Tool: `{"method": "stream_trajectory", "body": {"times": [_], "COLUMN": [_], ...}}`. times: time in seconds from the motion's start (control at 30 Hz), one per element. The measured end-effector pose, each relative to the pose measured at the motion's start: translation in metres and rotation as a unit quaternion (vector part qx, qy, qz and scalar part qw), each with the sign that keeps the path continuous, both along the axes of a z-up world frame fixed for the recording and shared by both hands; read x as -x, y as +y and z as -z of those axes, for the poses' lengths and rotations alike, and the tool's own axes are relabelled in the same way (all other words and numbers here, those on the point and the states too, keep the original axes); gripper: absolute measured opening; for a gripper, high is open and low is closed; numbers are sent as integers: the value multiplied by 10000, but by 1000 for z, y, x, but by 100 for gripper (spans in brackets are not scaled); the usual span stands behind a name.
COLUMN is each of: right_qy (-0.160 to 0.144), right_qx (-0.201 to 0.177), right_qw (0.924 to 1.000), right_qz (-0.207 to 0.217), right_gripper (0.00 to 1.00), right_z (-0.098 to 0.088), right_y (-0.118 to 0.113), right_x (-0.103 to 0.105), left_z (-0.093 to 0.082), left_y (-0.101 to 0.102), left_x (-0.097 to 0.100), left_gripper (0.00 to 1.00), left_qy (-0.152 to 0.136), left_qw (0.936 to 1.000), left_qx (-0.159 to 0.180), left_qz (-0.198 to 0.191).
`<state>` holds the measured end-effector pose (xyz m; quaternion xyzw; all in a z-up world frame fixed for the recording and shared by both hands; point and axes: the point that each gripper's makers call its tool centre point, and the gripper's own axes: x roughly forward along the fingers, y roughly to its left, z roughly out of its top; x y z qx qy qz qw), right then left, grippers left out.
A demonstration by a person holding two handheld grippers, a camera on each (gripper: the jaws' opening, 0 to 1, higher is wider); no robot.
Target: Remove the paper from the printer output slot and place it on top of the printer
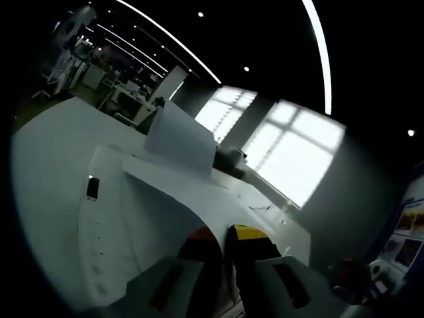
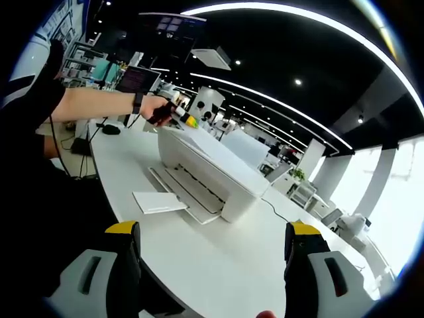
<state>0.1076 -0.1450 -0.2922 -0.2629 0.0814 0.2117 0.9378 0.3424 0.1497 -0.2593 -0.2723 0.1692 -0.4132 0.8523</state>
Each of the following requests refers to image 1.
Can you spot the straight ceiling light strip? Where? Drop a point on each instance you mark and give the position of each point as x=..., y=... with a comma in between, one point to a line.
x=323, y=49

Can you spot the curved stack of blank paper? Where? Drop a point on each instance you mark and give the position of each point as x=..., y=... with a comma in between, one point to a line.
x=179, y=139

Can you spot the small boxy desktop device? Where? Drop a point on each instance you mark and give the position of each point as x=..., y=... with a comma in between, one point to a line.
x=230, y=162

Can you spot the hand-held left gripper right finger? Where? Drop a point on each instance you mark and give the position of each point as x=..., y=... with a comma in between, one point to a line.
x=271, y=278

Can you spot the white printer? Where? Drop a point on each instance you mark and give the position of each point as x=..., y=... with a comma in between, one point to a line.
x=109, y=232

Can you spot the window with blinds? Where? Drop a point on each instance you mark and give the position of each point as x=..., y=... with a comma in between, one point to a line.
x=225, y=112

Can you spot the long curved ceiling light strip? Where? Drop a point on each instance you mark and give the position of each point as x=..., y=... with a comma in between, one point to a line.
x=172, y=39

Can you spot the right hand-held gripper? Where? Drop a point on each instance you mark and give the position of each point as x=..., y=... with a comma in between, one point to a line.
x=377, y=271

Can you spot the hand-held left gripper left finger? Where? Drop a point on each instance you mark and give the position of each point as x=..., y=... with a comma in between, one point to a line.
x=198, y=278

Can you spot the wall poster with blue stripes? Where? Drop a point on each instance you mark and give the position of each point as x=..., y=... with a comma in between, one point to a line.
x=405, y=232

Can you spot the white paper sheet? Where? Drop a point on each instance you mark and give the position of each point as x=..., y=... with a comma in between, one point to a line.
x=172, y=185

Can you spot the large bright window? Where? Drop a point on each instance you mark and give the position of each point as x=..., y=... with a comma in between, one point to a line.
x=295, y=155

